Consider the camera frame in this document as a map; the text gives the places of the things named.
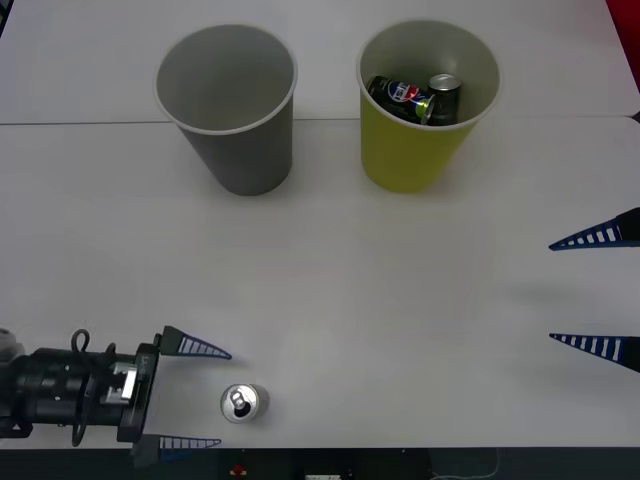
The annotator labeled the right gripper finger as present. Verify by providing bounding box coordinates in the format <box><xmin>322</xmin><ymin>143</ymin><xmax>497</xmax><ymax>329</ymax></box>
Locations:
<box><xmin>548</xmin><ymin>332</ymin><xmax>640</xmax><ymax>374</ymax></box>
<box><xmin>548</xmin><ymin>207</ymin><xmax>640</xmax><ymax>252</ymax></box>

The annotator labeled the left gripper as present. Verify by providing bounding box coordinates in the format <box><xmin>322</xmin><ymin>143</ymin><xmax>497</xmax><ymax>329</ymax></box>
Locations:
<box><xmin>115</xmin><ymin>325</ymin><xmax>233</xmax><ymax>469</ymax></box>

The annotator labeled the silver drink can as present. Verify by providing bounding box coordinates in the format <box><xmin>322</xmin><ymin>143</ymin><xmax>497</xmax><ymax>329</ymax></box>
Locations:
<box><xmin>220</xmin><ymin>382</ymin><xmax>271</xmax><ymax>425</ymax></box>

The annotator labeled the plain black can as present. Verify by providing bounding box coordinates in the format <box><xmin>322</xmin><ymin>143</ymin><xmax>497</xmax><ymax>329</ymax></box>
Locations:
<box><xmin>427</xmin><ymin>73</ymin><xmax>462</xmax><ymax>127</ymax></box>

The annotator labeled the yellow-green plastic bin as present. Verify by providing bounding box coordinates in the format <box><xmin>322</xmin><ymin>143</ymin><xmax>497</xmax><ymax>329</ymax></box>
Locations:
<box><xmin>355</xmin><ymin>18</ymin><xmax>503</xmax><ymax>194</ymax></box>

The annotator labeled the grey plastic bin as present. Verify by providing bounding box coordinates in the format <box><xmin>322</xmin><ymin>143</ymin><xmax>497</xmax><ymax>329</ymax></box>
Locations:
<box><xmin>152</xmin><ymin>22</ymin><xmax>299</xmax><ymax>197</ymax></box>

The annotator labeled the black can with blue-red print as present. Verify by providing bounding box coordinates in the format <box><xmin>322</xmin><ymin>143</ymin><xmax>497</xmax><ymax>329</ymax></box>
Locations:
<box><xmin>365</xmin><ymin>74</ymin><xmax>437</xmax><ymax>125</ymax></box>

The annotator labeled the white cable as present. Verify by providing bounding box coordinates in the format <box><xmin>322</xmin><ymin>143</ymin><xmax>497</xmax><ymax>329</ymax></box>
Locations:
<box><xmin>429</xmin><ymin>447</ymin><xmax>502</xmax><ymax>480</ymax></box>

